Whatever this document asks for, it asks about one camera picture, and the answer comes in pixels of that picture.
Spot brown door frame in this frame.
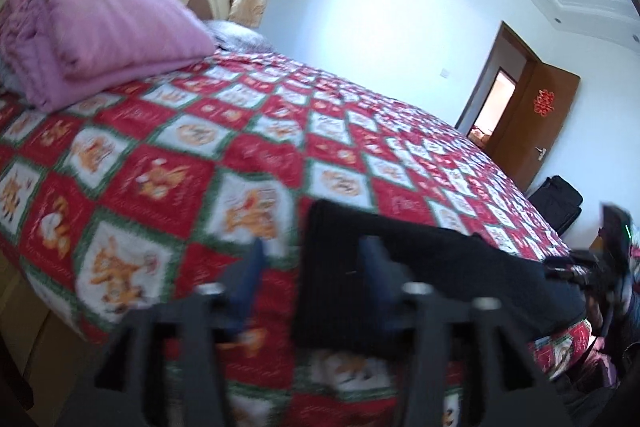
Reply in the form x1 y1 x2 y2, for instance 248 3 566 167
455 21 538 142

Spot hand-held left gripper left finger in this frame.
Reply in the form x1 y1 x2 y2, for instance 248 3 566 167
65 237 271 427

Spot red checked printed blanket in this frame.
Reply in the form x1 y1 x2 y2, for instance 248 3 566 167
0 49 596 427

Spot folded pink blanket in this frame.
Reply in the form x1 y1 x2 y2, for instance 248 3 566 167
0 0 216 112

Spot grey striped pillow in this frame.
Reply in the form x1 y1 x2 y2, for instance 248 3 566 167
205 21 273 54

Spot red paper door decoration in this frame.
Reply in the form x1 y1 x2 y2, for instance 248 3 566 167
532 89 555 115

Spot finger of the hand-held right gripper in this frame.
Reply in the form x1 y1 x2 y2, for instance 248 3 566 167
542 251 602 284

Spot black suitcase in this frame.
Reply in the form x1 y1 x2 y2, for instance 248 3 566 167
527 175 583 235

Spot black pants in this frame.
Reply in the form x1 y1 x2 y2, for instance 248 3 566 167
292 199 588 358

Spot brown wooden door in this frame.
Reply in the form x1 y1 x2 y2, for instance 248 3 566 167
485 63 581 192

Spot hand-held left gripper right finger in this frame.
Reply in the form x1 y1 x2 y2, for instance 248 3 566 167
360 236 576 427

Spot beige bed base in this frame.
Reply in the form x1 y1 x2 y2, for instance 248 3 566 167
0 252 106 400

